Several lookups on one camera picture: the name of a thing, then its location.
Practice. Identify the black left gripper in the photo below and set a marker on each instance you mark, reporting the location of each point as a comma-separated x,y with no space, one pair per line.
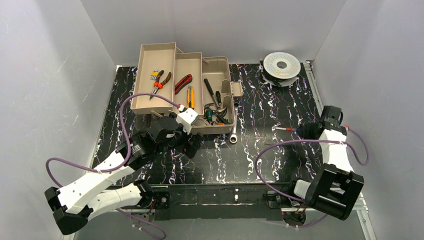
191,143

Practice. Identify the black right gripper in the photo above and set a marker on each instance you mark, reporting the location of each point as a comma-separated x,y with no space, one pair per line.
309,129

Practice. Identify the blue red pen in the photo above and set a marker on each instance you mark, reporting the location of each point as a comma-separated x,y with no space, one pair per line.
289,129

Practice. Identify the green stubby screwdriver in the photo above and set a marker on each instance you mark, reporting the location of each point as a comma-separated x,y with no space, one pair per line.
209,115

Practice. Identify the small black hammer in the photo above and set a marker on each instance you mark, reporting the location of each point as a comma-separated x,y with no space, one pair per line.
221,120

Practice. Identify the black handled claw hammer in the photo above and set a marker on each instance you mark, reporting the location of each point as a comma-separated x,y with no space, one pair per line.
218,107

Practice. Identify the yellow utility knife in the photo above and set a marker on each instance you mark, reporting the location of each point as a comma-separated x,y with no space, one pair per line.
190,97

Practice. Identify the red black utility knife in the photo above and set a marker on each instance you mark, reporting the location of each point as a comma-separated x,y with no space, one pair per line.
182,83

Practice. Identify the orange black needle nose pliers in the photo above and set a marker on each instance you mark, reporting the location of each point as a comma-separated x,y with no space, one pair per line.
160,84

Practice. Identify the translucent beige tool box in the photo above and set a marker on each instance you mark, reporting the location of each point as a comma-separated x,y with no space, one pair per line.
168,57

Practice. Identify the yellow hex key set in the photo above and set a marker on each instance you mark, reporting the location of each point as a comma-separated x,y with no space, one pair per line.
154,75

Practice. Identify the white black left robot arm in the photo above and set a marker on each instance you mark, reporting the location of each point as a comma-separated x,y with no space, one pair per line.
75,204

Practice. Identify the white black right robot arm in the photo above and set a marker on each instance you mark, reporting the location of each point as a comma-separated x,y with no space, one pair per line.
336,187

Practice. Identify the white filament spool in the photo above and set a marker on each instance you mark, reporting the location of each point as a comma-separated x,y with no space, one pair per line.
280,69

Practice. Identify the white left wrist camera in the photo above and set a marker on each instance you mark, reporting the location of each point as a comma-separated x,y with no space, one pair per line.
186,117

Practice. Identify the silver ratchet ring wrench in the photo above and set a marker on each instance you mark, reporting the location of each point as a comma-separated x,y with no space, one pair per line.
233,137

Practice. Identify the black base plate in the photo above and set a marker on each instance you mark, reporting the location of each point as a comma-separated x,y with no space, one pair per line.
222,201

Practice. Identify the aluminium front rail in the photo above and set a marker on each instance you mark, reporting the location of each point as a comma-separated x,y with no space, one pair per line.
143,216

